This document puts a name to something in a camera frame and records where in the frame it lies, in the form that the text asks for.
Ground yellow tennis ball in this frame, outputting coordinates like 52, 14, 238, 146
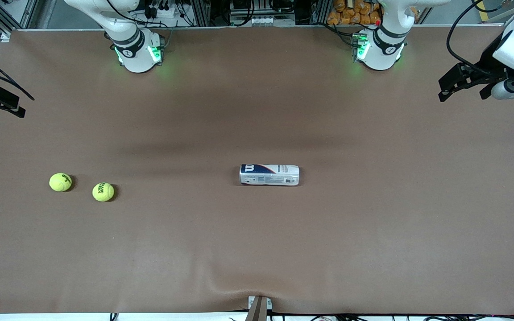
92, 182, 115, 202
49, 173, 73, 193

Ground white blue tennis ball can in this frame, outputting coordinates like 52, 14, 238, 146
239, 164, 300, 186

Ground orange snack bags pile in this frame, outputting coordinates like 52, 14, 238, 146
327, 0, 382, 25

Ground white power strip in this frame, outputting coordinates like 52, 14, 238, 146
143, 0, 175, 21

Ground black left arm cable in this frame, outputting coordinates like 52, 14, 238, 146
446, 0, 501, 76

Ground aluminium camera post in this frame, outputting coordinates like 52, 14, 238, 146
246, 295, 272, 321

